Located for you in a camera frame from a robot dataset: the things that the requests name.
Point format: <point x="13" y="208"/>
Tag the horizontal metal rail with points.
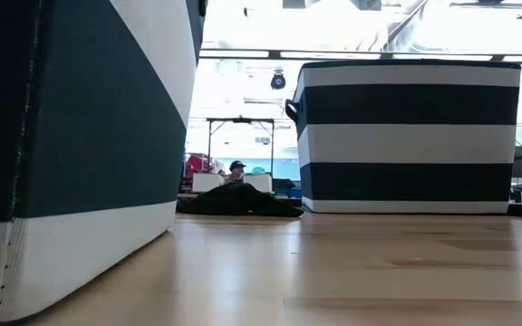
<point x="333" y="54"/>

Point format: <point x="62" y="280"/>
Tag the large navy white striped bin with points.
<point x="84" y="136"/>

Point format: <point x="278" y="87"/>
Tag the white box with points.
<point x="258" y="182"/>
<point x="206" y="182"/>

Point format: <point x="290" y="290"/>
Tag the navy white striped fabric bin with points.
<point x="406" y="145"/>

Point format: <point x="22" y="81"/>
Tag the black folding table frame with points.
<point x="243" y="121"/>

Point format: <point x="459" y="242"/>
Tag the dark navy garment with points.
<point x="238" y="201"/>

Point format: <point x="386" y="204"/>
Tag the red bag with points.
<point x="197" y="164"/>

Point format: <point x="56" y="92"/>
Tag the person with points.
<point x="236" y="171"/>

